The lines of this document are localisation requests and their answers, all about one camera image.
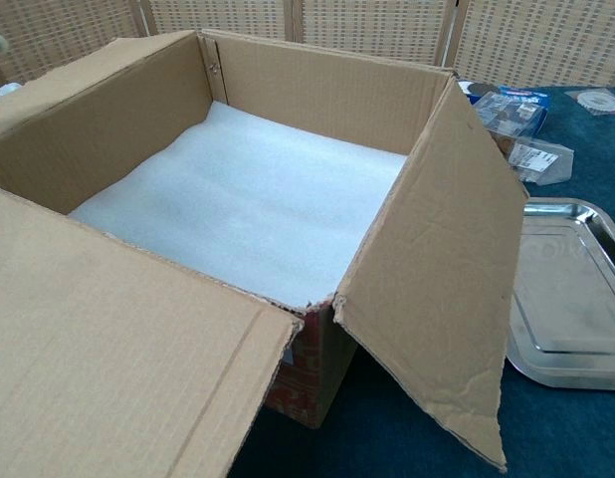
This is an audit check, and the red brown cardboard box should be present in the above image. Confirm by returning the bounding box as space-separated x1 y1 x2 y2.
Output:
0 28 530 478

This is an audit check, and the white foam sheet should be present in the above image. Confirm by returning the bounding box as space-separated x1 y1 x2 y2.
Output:
68 101 408 309

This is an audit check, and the woven rattan folding screen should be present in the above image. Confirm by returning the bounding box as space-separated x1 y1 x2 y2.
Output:
0 0 615 96

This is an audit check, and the blue sandwich cookie package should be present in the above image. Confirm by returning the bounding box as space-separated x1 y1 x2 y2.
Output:
459 81 551 135

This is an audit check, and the clear plastic pastry container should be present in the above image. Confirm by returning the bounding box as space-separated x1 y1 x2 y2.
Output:
474 92 575 188

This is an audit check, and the round disc in clear bag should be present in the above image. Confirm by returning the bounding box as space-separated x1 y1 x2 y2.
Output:
564 88 615 117

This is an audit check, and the stainless steel rectangular tray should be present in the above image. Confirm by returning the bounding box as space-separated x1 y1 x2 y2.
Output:
506 197 615 389

